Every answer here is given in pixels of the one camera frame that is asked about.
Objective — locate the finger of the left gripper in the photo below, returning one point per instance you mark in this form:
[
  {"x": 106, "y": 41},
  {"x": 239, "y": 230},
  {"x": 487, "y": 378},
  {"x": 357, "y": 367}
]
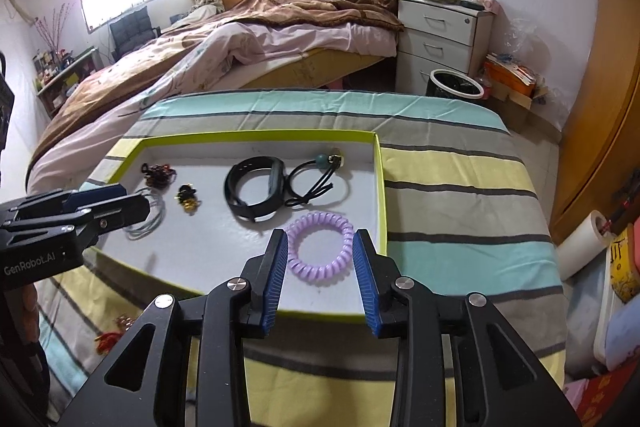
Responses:
[
  {"x": 120, "y": 212},
  {"x": 79, "y": 199}
]

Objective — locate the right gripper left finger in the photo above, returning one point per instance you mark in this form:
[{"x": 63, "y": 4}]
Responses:
[{"x": 264, "y": 275}]

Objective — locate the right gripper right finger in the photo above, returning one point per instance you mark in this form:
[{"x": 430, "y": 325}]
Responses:
[{"x": 381, "y": 289}]

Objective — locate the brown claw hair clip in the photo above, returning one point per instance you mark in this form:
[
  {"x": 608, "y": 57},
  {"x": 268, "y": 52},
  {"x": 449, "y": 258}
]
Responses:
[{"x": 158, "y": 176}]

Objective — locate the black wristband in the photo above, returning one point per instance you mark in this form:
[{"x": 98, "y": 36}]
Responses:
[{"x": 254, "y": 188}]

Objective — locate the black gold hair clip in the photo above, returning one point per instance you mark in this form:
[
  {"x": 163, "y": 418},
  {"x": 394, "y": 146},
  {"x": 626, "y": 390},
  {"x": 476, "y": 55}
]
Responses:
[{"x": 187, "y": 198}]

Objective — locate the red gold knot ornament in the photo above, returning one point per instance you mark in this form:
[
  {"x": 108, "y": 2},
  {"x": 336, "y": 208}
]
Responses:
[{"x": 106, "y": 342}]

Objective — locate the left hand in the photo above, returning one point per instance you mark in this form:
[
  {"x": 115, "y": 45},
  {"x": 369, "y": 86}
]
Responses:
[{"x": 19, "y": 315}]

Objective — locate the lime green shallow box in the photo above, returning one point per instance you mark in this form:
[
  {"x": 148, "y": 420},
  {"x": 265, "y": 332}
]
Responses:
[{"x": 193, "y": 240}]

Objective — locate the striped bed sheet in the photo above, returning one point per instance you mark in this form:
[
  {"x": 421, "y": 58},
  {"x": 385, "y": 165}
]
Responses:
[{"x": 462, "y": 215}]

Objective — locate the low desk shelf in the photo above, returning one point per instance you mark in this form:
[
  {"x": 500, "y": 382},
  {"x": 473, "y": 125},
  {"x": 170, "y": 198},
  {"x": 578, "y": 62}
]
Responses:
[{"x": 53, "y": 90}]

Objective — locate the pink flower branches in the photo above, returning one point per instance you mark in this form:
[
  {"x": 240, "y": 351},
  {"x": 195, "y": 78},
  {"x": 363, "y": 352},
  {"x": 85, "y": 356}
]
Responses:
[{"x": 50, "y": 28}]

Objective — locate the black office chair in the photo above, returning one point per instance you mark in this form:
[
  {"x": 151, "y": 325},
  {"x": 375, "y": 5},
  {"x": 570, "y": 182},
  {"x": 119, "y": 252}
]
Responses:
[{"x": 132, "y": 31}]

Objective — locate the white paper roll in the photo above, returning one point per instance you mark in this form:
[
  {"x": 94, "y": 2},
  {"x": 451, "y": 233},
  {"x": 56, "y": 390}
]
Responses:
[{"x": 583, "y": 245}]

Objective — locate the white black waste bin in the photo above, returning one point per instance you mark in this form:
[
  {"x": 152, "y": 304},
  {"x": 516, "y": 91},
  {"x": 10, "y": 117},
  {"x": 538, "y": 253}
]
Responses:
[{"x": 446, "y": 83}]

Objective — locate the cardboard box with books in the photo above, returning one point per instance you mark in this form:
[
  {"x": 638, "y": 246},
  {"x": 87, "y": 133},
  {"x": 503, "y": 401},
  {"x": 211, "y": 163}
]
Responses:
[{"x": 512, "y": 89}]

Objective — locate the pink plastic box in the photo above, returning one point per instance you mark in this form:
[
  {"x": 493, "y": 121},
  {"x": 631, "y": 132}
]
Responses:
[{"x": 635, "y": 240}]

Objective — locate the brown pink duvet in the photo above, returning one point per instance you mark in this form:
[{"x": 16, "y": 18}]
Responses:
[{"x": 194, "y": 58}]

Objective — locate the large wooden wardrobe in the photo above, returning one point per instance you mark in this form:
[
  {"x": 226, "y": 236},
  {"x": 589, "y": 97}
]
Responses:
[{"x": 599, "y": 150}]

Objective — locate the white bedside drawer cabinet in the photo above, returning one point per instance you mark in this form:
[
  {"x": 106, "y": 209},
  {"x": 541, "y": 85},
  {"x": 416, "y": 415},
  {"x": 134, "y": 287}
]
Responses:
[{"x": 439, "y": 36}]

